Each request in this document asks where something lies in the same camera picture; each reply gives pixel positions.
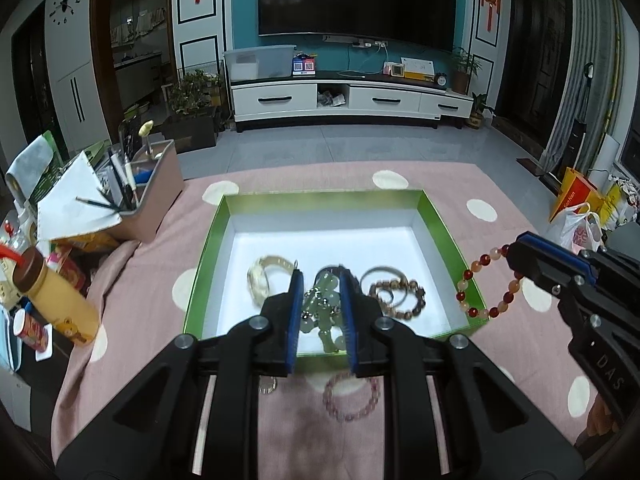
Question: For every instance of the small floor plant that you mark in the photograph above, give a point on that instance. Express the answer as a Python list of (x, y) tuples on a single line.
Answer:
[(479, 110)]

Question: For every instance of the black television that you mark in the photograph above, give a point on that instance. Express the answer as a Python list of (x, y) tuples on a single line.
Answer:
[(424, 23)]

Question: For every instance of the red instant noodle cup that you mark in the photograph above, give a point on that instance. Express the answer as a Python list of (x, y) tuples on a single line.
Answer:
[(30, 331)]

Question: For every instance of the white tv cabinet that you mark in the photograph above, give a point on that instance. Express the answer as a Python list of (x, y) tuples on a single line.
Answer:
[(320, 97)]

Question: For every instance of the white paper sheet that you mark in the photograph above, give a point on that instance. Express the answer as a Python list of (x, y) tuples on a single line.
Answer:
[(75, 206)]

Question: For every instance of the pink polka dot tablecloth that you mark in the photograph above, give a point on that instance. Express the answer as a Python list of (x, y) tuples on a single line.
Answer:
[(481, 244)]

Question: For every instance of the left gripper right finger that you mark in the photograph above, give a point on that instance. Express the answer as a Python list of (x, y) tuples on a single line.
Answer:
[(449, 412)]

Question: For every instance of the orange paper bag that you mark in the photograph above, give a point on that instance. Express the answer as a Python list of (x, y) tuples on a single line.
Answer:
[(576, 189)]

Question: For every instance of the green cardboard box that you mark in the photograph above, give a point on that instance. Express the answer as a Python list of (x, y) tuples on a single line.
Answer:
[(367, 232)]

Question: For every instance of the clear plastic storage bin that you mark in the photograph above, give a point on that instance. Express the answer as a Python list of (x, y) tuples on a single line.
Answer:
[(265, 62)]

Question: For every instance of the antler wall clock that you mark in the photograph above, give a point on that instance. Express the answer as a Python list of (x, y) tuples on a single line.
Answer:
[(62, 10)]

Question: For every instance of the potted plant right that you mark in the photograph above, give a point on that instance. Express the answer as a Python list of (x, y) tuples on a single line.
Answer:
[(464, 67)]

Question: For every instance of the silver metal bangle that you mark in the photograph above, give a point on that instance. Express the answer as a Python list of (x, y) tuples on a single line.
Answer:
[(387, 285)]

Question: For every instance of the potted green plant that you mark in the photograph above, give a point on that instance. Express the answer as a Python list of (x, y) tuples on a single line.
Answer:
[(198, 111)]

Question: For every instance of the small alarm clock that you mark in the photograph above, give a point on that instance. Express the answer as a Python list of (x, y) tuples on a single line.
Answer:
[(441, 80)]

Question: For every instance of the cream white wristwatch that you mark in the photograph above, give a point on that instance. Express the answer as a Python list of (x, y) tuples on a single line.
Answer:
[(257, 278)]

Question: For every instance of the white plastic shopping bag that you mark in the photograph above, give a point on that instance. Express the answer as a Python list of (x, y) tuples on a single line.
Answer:
[(576, 228)]

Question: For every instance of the yellow bear cup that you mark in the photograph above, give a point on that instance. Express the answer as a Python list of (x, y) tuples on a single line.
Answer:
[(70, 313)]

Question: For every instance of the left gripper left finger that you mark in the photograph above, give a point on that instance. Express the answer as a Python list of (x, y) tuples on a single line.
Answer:
[(149, 429)]

